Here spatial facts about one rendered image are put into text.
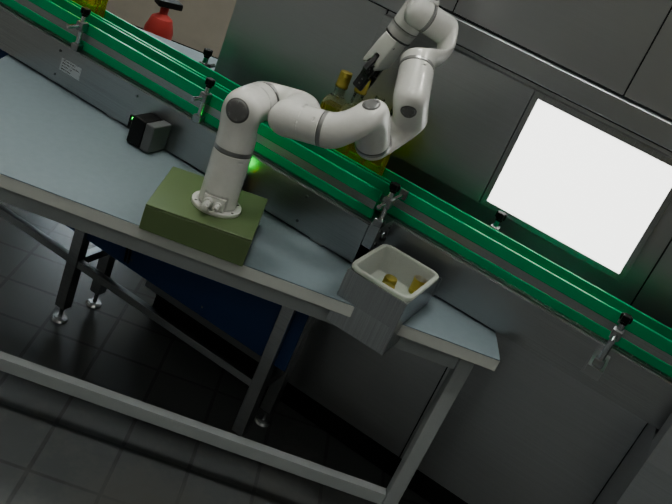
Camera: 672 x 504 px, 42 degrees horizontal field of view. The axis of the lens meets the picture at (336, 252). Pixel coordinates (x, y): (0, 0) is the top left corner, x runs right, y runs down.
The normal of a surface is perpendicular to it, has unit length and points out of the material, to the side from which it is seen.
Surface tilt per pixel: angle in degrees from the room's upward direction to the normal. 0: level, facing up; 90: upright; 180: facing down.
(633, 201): 90
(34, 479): 0
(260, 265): 0
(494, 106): 90
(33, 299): 0
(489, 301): 90
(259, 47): 90
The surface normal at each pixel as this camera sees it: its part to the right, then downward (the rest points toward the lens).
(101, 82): -0.45, 0.25
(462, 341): 0.36, -0.83
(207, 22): -0.07, 0.43
